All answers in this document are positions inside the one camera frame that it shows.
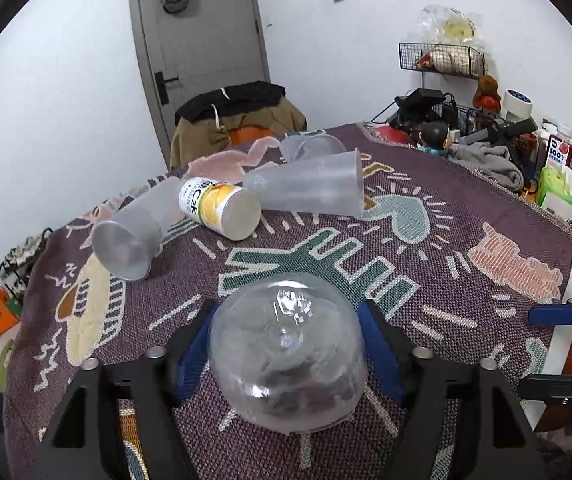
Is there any black wire wall shelf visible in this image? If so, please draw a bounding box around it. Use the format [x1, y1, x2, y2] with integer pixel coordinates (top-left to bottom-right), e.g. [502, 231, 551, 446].
[398, 42, 488, 92]

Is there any white and yellow can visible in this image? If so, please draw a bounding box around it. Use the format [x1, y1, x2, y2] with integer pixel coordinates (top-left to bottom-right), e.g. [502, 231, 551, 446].
[176, 176, 263, 241]

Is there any black garment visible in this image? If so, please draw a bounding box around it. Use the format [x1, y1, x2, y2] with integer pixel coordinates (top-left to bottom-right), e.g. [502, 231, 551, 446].
[174, 82, 287, 124]

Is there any printed purple blanket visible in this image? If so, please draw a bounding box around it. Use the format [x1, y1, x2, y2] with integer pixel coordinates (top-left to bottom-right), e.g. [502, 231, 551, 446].
[4, 122, 572, 480]

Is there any black-haired figurine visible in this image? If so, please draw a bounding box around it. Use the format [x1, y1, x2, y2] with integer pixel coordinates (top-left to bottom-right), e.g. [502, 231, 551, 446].
[417, 122, 455, 157]

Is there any brown jacket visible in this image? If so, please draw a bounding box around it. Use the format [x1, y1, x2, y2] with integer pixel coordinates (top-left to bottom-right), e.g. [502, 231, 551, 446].
[169, 96, 309, 170]

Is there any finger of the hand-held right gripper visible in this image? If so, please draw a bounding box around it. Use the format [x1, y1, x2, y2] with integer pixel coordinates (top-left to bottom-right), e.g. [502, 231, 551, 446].
[527, 287, 572, 329]
[518, 373, 572, 408]

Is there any brown plush toy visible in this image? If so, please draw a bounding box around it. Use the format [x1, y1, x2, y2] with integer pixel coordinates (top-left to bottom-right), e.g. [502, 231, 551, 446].
[473, 74, 503, 114]

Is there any green tissue pack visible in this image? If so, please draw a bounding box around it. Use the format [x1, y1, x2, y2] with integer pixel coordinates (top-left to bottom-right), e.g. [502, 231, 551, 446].
[535, 166, 572, 223]

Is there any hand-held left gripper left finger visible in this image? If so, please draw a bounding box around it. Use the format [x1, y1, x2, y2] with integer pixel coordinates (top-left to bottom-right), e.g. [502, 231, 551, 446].
[30, 300, 217, 480]

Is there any black wire basket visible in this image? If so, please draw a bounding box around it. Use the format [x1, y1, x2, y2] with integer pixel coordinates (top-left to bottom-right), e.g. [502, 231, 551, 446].
[436, 102, 493, 137]

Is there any red and white juice carton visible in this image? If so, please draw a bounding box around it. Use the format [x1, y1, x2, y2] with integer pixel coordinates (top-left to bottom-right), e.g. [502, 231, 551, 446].
[545, 131, 572, 172]

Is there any orange chair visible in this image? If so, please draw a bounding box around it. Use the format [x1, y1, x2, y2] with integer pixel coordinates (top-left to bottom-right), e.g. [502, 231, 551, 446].
[228, 125, 277, 149]

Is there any grey cloth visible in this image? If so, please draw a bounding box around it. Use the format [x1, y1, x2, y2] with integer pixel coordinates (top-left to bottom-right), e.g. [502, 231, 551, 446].
[447, 142, 525, 193]

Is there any grey door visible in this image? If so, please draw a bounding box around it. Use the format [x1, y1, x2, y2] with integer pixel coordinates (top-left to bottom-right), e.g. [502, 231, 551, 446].
[126, 0, 272, 171]

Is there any frosted plastic cup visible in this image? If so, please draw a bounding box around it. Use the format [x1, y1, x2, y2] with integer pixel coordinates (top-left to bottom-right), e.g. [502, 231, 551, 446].
[279, 130, 348, 164]
[92, 175, 185, 281]
[242, 148, 367, 221]

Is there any white tape roll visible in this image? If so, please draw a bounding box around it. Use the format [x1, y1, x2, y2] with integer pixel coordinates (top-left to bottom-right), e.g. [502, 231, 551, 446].
[502, 88, 535, 123]

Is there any clear plastic cup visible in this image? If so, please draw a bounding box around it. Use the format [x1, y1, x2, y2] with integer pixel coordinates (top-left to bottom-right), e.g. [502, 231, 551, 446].
[208, 271, 369, 436]

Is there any black door handle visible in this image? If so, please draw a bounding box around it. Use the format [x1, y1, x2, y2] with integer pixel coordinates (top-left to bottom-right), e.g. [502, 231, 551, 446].
[154, 70, 181, 106]

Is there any clear plastic bag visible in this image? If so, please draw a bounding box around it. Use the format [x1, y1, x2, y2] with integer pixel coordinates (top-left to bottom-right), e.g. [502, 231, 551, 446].
[417, 5, 483, 47]

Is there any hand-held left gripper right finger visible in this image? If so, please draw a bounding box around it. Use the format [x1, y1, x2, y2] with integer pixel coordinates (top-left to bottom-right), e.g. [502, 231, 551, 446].
[357, 299, 549, 480]

